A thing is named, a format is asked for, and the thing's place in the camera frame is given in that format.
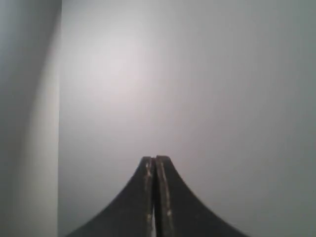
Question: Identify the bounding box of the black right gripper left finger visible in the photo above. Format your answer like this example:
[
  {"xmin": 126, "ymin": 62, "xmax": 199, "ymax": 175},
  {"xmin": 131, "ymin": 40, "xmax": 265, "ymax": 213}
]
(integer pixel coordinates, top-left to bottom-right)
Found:
[{"xmin": 67, "ymin": 157, "xmax": 156, "ymax": 237}]

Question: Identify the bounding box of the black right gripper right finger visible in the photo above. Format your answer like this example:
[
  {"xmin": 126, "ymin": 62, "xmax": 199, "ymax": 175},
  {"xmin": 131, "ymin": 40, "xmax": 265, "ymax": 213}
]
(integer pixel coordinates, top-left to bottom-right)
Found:
[{"xmin": 155, "ymin": 156, "xmax": 247, "ymax": 237}]

